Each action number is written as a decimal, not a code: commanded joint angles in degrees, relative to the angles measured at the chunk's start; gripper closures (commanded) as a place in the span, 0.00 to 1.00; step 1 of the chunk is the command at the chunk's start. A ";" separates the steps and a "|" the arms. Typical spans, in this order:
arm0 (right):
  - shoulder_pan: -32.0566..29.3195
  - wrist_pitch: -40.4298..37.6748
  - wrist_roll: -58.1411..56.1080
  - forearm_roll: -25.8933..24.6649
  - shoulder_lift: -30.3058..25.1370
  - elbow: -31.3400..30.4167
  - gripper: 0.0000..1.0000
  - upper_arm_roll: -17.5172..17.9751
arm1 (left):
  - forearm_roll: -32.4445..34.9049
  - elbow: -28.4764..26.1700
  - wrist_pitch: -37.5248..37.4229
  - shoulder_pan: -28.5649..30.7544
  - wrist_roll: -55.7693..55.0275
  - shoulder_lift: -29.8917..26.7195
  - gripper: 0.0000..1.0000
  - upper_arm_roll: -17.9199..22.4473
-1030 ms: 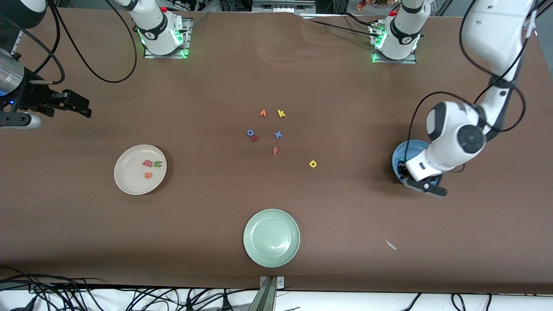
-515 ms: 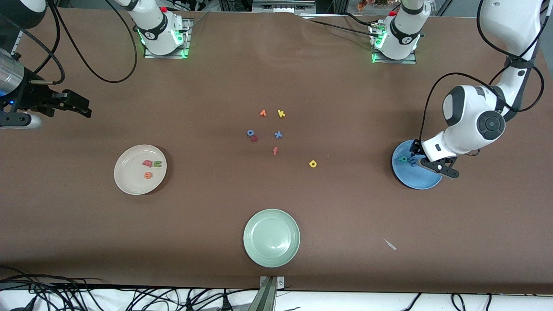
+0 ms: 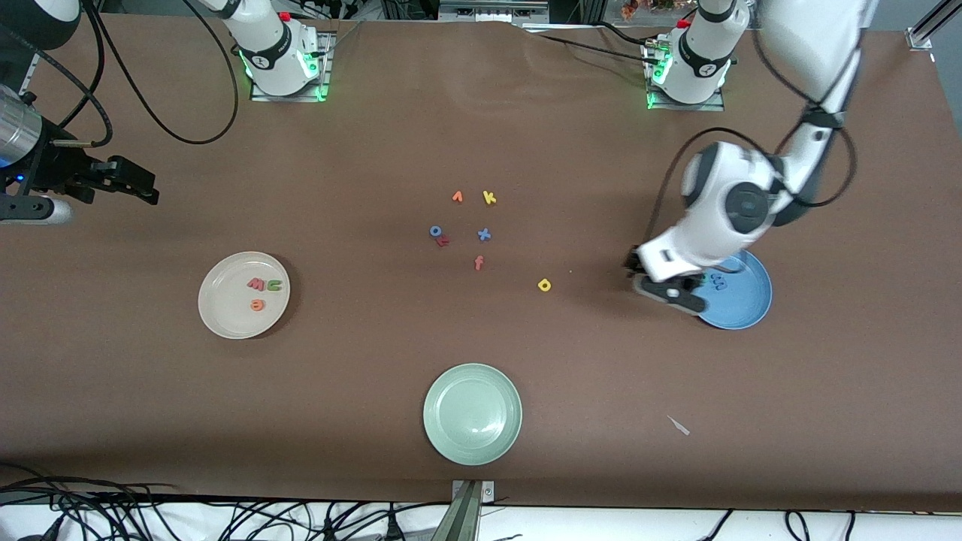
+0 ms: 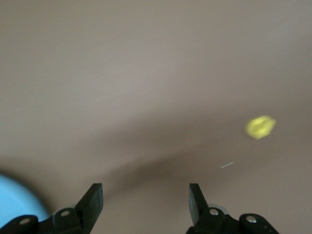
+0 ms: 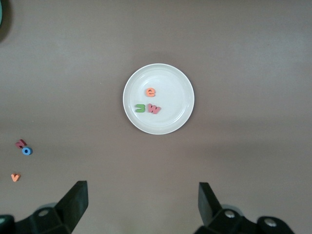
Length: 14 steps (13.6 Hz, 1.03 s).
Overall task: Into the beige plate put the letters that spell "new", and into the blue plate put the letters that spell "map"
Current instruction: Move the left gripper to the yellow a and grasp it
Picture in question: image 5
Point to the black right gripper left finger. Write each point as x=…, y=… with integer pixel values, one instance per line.
x=70, y=212

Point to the green foam letter u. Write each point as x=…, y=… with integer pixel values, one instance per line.
x=141, y=111

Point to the orange foam letter e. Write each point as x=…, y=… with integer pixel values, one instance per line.
x=148, y=92

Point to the dark red foam letter z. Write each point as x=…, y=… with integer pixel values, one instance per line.
x=20, y=144

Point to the beige round plate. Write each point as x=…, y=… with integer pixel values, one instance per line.
x=170, y=97

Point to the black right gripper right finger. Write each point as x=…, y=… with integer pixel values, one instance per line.
x=212, y=217

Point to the red foam letter w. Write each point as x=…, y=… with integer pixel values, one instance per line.
x=153, y=110

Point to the pale green round plate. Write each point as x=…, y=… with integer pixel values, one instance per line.
x=1, y=12

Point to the brown table cover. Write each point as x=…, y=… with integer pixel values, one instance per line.
x=243, y=73

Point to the blue foam letter o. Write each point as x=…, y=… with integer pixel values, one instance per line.
x=23, y=151

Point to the orange foam letter v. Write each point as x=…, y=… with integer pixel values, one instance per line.
x=15, y=177

